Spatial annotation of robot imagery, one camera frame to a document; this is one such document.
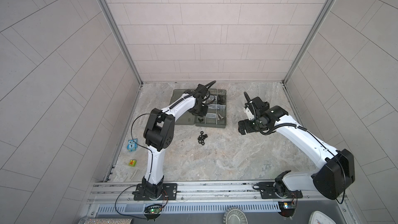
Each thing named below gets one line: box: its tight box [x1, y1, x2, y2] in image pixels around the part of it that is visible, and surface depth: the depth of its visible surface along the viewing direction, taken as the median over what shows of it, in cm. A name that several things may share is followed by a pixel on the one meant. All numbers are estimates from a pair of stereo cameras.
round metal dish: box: [222, 206, 249, 224], surface depth 66 cm
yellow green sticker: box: [128, 159, 137, 167], surface depth 80 cm
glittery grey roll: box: [79, 217, 134, 224], surface depth 62 cm
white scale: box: [308, 210, 337, 224], surface depth 64 cm
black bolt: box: [217, 94, 227, 105], surface depth 107 cm
